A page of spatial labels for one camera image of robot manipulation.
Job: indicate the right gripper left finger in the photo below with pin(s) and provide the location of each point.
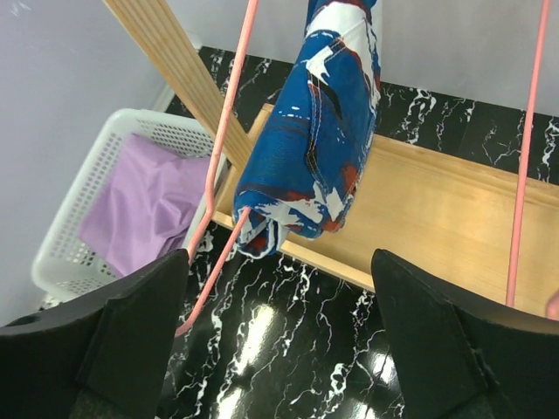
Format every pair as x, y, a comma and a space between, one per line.
101, 355

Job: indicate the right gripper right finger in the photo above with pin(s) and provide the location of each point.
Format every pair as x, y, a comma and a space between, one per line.
460, 355

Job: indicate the purple trousers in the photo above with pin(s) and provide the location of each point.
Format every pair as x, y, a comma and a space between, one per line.
146, 207

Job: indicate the blue patterned trousers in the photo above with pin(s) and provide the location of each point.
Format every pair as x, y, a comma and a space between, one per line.
306, 164

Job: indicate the wooden clothes rack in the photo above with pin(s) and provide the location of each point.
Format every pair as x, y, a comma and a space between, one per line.
489, 231

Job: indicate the white plastic basket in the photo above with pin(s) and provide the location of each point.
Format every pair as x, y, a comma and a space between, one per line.
65, 267

